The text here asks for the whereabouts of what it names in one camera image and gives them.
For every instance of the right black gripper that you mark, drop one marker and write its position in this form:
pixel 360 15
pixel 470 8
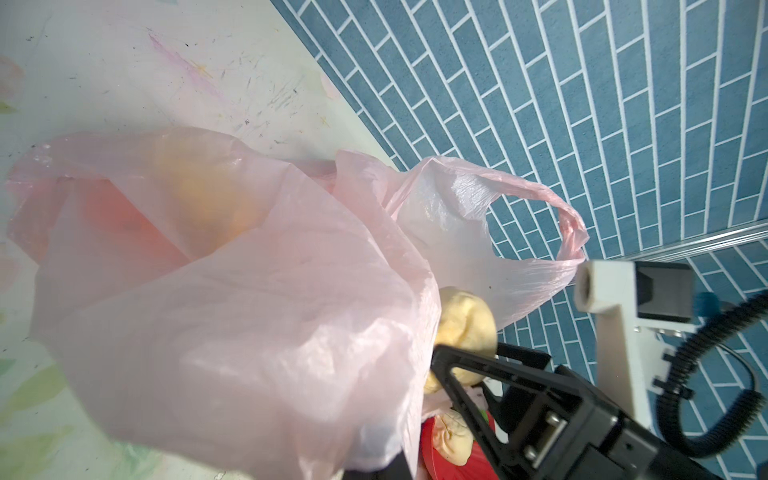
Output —
pixel 532 423

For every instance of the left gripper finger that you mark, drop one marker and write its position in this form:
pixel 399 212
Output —
pixel 397 469

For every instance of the red flower-shaped plate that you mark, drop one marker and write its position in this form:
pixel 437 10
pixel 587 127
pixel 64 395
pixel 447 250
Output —
pixel 433 466

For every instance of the small cream fake bun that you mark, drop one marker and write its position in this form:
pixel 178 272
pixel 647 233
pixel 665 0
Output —
pixel 452 438

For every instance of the large cream fake bun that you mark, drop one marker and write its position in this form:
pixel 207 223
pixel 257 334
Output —
pixel 466 323

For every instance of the pink plastic bag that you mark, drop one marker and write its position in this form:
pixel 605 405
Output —
pixel 262 315

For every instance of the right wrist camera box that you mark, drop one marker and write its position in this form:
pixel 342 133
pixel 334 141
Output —
pixel 635 304

